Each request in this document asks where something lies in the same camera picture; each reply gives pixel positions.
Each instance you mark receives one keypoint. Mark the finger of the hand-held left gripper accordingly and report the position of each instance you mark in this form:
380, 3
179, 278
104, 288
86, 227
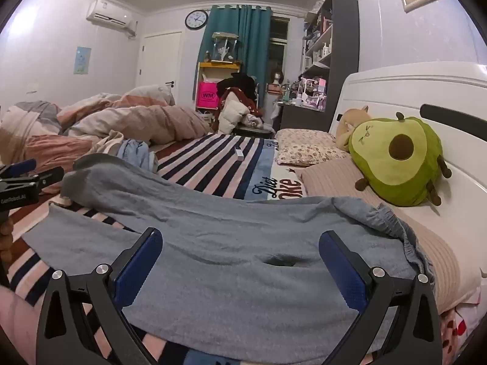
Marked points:
21, 168
47, 178

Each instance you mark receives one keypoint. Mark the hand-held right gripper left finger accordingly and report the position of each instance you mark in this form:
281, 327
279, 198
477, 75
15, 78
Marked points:
136, 272

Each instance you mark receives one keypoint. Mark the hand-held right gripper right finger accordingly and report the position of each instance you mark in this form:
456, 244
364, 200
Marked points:
344, 273

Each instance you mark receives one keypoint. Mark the grey pants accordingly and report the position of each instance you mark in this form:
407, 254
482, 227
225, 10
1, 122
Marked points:
228, 254

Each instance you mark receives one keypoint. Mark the person's left hand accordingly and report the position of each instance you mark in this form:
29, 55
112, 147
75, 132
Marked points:
5, 241

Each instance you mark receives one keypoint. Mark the light blue crumpled clothing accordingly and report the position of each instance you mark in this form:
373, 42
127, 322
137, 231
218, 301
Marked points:
137, 154

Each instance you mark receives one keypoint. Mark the beige pillow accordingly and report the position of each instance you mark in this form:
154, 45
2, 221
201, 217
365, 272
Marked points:
437, 243

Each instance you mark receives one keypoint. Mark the green avocado plush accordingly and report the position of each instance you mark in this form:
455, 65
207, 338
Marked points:
395, 167

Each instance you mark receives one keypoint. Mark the pink and beige duvet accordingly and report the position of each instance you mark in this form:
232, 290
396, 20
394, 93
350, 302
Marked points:
159, 121

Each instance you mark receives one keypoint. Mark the red patterned bed sheet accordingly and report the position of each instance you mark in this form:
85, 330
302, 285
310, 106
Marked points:
460, 330

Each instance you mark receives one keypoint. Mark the floral pillow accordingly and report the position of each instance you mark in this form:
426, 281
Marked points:
308, 146

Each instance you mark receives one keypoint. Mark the small white box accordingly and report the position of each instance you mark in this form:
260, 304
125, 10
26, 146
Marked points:
239, 154

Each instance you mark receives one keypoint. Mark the white door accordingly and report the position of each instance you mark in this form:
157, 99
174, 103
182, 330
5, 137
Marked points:
159, 64

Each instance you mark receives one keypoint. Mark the white air conditioner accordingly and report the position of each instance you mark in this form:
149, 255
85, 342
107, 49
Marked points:
110, 15

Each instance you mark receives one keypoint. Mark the pink bag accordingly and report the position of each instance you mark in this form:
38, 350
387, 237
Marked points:
207, 95

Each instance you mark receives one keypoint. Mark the white headboard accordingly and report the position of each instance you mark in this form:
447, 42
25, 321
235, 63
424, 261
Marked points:
399, 83

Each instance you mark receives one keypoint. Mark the pile of clothes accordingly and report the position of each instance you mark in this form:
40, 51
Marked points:
237, 99

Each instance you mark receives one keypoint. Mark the yellow shelf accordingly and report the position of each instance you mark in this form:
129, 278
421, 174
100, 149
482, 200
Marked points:
218, 66

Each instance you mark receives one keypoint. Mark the wig head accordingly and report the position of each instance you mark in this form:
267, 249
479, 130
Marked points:
277, 78

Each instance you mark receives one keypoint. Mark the glass display case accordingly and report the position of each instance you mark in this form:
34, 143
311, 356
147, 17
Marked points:
223, 47

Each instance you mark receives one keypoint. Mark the dark bookshelf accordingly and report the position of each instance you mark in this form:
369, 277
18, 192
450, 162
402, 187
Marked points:
344, 45

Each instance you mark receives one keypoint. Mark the teal curtain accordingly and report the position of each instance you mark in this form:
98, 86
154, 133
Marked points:
251, 45

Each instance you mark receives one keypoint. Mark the window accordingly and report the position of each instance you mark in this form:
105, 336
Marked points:
279, 38

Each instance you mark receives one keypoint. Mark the blue wall poster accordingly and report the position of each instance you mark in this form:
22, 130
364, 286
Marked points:
82, 60

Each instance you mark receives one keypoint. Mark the round wall clock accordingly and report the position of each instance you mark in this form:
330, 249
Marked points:
196, 19

